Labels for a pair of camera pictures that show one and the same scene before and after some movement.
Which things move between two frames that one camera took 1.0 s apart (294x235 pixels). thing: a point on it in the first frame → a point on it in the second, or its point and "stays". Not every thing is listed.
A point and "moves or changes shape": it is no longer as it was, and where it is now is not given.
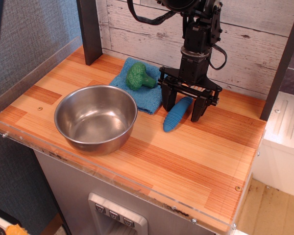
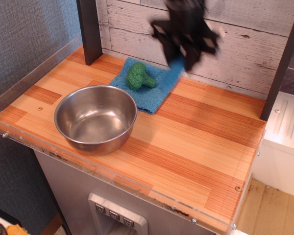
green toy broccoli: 137,77 stays
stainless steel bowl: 96,120 stays
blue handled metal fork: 176,113 moves or changes shape
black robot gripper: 191,78 → 186,33
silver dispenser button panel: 111,218 stays
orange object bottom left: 15,229 stays
